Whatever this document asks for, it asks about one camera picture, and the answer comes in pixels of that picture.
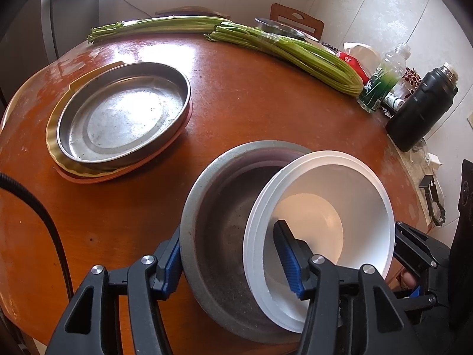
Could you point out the white plastic bag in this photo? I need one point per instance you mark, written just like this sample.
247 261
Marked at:
364 50

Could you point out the steel bowl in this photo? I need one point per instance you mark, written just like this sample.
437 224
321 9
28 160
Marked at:
221 229

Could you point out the red packet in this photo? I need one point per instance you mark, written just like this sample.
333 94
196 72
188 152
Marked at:
351 61

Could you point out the black thermos flask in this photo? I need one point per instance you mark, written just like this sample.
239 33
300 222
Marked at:
417 114

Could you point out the bundle of red tubes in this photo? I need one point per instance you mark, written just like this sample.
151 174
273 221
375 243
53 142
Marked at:
408 77

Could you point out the steel pan plate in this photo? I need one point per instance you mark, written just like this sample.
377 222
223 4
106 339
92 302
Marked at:
122 118

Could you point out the small white bottle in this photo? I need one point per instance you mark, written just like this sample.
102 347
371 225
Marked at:
393 101

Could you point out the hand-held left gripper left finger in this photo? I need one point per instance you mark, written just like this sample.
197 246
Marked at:
172 266

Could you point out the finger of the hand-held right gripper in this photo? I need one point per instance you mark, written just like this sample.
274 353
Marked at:
414 244
423 301

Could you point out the yellow shell-shaped plate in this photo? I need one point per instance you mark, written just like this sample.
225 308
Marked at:
51 133

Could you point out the small steel basin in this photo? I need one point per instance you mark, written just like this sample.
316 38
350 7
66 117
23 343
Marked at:
277 26

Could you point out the dark curved wooden chair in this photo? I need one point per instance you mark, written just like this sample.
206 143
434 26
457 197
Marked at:
192 9

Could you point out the person's right hand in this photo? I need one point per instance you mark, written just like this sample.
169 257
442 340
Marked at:
407 280

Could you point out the white charger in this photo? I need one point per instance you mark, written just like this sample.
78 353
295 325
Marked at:
434 159

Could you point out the black clip tool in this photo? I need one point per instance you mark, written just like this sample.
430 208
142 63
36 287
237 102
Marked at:
430 192

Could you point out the grey refrigerator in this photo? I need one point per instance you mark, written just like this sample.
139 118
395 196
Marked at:
66 7

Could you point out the clear plastic bottle green label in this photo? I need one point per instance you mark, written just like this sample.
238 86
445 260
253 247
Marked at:
377 85

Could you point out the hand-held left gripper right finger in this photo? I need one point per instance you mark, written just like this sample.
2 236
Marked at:
288 262

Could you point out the clear glass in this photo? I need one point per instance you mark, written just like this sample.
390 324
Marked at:
419 151

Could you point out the wrapped green celery bunch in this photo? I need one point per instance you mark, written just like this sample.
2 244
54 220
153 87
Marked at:
295 53

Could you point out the pink animal-shaped plate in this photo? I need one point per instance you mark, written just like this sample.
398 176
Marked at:
147 162

